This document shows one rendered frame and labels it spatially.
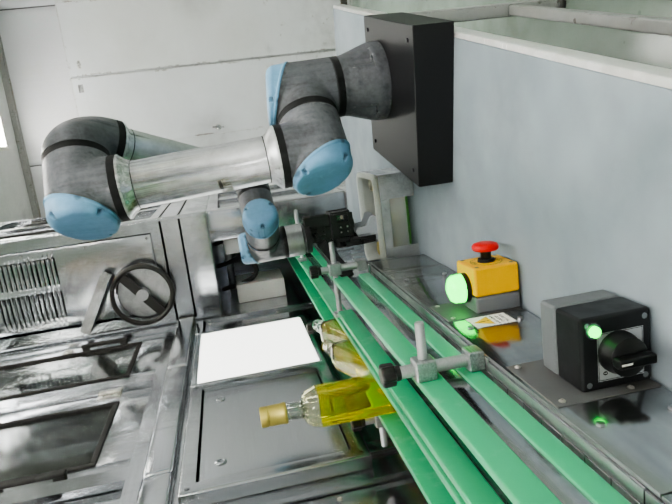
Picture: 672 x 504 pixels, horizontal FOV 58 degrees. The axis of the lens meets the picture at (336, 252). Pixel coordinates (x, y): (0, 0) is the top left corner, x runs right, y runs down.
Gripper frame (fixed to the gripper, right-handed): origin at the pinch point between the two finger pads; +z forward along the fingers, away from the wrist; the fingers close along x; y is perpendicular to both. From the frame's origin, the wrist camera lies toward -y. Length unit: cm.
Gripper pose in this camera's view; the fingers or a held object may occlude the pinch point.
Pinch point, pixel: (387, 232)
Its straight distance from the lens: 147.2
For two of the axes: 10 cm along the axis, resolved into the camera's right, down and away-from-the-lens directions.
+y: -1.4, -9.6, -2.3
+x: -1.7, -2.1, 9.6
